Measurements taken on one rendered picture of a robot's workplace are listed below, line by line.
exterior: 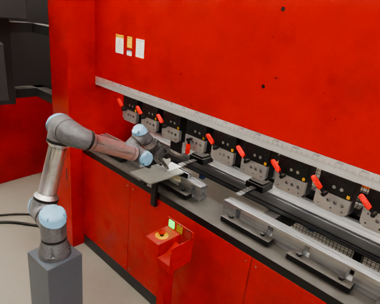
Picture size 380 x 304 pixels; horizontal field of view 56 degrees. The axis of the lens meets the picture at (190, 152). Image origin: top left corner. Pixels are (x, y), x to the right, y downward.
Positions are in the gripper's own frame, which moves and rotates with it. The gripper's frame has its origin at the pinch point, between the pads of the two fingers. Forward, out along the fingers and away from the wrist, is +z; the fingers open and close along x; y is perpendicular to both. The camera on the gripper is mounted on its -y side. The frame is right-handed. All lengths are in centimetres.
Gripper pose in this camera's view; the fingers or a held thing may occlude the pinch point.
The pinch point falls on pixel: (163, 166)
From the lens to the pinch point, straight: 217.7
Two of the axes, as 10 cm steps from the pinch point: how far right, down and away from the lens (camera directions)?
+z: 3.8, 5.7, 7.3
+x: -7.1, -3.2, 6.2
